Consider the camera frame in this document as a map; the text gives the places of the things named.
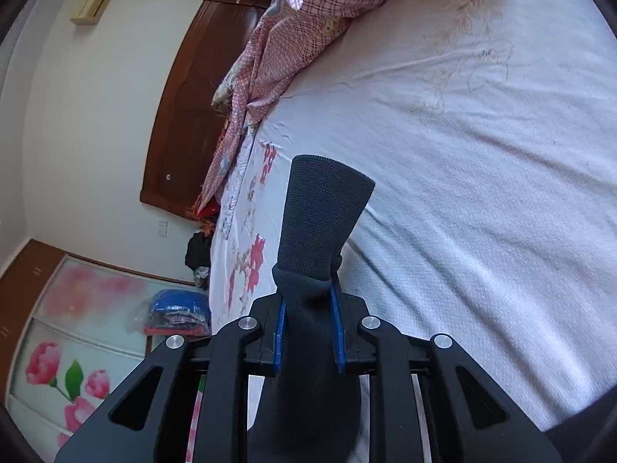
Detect dark blue-black pants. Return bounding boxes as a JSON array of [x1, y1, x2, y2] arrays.
[[248, 155, 374, 462]]

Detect blue bagged clothes bundle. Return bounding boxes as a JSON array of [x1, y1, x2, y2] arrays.
[[125, 289, 211, 336]]

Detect black clothes pile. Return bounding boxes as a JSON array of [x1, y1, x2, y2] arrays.
[[185, 231, 212, 289]]

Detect red pillow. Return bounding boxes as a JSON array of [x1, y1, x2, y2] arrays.
[[196, 199, 221, 221]]

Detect red-brown wooden headboard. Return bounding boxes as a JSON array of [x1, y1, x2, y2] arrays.
[[140, 0, 270, 221]]

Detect white floral bed sheet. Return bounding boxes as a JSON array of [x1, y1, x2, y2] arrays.
[[185, 0, 617, 463]]

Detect pink checked quilt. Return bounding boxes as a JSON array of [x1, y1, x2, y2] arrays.
[[194, 0, 385, 220]]

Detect white wall switch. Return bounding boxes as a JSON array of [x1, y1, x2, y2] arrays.
[[158, 221, 169, 237]]

